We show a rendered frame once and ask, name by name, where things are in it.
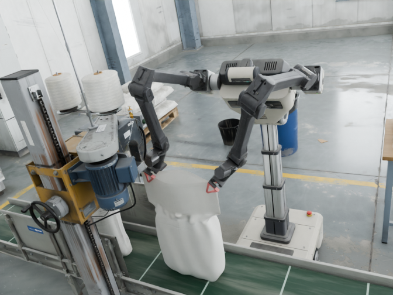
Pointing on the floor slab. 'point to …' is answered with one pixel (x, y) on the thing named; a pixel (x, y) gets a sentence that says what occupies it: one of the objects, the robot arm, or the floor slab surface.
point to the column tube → (24, 112)
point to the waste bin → (288, 131)
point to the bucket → (228, 130)
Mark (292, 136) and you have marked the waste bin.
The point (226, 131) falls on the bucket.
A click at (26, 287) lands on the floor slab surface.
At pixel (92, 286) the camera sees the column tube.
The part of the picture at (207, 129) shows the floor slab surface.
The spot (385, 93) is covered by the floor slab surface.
